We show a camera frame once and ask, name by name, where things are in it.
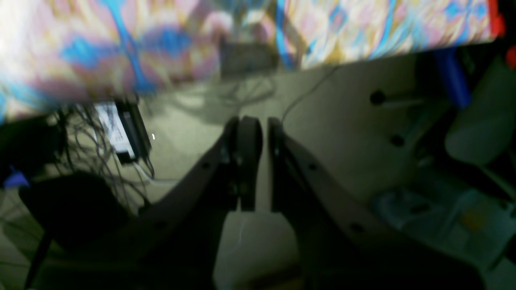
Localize white power adapter box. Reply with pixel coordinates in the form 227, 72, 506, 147
94, 101, 152, 165

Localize patterned tablecloth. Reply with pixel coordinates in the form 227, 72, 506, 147
1, 0, 505, 124

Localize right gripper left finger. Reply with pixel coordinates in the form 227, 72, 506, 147
32, 116, 263, 290

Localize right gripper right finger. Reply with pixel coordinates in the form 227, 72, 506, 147
268, 118, 484, 290

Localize blue clamp handle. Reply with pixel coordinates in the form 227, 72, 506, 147
433, 47, 472, 110

